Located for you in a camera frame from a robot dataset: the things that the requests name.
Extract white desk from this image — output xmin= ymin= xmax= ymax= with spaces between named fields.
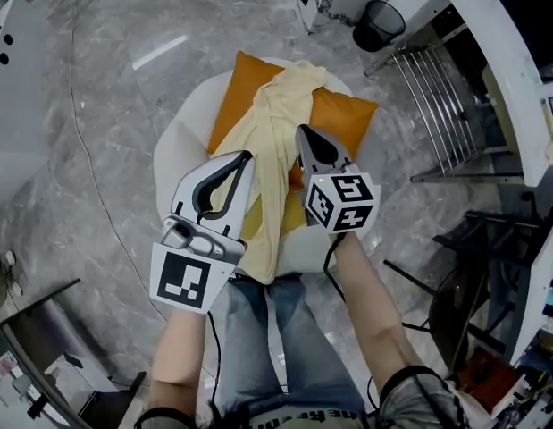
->
xmin=510 ymin=219 xmax=553 ymax=366

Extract person's blue jeans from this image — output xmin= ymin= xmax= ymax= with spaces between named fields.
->
xmin=213 ymin=274 xmax=366 ymax=419

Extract person's right forearm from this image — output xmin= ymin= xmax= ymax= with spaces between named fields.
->
xmin=333 ymin=232 xmax=415 ymax=395

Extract reddish brown box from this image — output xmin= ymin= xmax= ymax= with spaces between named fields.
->
xmin=458 ymin=346 xmax=523 ymax=415

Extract orange cushion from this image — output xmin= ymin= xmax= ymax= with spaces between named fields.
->
xmin=206 ymin=50 xmax=380 ymax=187

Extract black chair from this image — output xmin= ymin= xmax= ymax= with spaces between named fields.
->
xmin=382 ymin=210 xmax=553 ymax=374

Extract white counter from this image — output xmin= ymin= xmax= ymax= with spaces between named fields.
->
xmin=0 ymin=0 xmax=54 ymax=203

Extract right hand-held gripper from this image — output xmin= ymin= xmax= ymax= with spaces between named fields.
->
xmin=294 ymin=124 xmax=377 ymax=235

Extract dark glass desk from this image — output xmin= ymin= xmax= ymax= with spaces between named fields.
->
xmin=0 ymin=278 xmax=147 ymax=429

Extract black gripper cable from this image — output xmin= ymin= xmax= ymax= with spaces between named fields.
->
xmin=323 ymin=232 xmax=380 ymax=419
xmin=204 ymin=273 xmax=241 ymax=424

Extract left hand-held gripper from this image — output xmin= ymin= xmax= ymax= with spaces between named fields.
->
xmin=149 ymin=149 xmax=256 ymax=315

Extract person's left forearm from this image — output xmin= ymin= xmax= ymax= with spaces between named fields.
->
xmin=148 ymin=301 xmax=214 ymax=419

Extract white egg-shaped pouf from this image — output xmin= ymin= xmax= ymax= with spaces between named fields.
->
xmin=153 ymin=55 xmax=384 ymax=281

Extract pale yellow cloth garment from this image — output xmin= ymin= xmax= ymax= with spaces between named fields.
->
xmin=212 ymin=59 xmax=330 ymax=285

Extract olive green bag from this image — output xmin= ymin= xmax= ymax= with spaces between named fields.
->
xmin=0 ymin=248 xmax=25 ymax=319

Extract black mesh wastebasket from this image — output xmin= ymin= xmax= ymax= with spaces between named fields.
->
xmin=352 ymin=0 xmax=407 ymax=54

